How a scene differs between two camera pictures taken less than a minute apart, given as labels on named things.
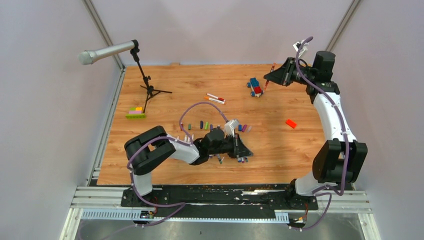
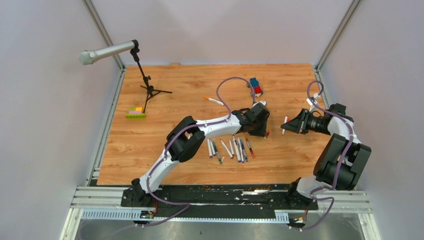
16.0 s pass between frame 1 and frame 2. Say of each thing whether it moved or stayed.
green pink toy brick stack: stayed
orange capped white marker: stayed
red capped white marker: moved
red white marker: moved
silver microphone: stayed
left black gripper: moved
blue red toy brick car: stayed
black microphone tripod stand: stayed
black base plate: stayed
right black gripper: moved
